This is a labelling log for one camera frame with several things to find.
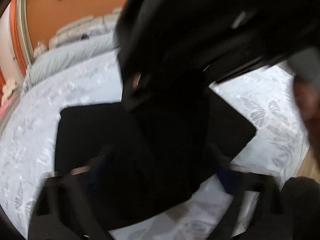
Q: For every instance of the white plush toy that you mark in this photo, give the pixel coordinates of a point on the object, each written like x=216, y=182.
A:
x=8, y=90

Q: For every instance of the beige tufted headboard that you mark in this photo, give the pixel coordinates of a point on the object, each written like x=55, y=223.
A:
x=90, y=26

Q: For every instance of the black pants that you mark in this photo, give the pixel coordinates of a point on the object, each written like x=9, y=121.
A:
x=149, y=159

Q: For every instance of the grey butterfly bedspread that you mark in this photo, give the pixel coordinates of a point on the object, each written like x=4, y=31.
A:
x=263, y=96

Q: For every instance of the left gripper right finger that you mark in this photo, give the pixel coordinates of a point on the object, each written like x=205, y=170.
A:
x=257, y=210

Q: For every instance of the orange curtain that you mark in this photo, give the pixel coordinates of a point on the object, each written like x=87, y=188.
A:
x=13, y=66

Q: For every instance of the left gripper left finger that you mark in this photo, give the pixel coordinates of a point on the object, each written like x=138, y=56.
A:
x=63, y=210

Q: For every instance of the right hand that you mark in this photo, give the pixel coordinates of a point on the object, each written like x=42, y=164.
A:
x=307, y=100

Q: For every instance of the grey rolled duvet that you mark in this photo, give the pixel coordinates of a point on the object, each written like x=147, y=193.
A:
x=64, y=57

